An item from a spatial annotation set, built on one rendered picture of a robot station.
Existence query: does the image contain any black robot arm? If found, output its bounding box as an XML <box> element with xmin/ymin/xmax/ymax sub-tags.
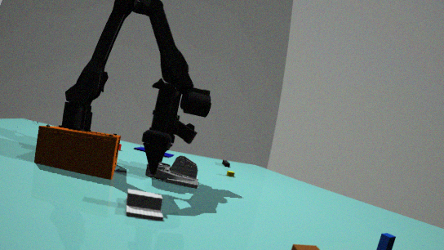
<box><xmin>59</xmin><ymin>0</ymin><xmax>211</xmax><ymax>144</ymax></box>

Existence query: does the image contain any blue block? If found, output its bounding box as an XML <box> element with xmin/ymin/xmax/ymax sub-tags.
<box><xmin>377</xmin><ymin>233</ymin><xmax>396</xmax><ymax>250</ymax></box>

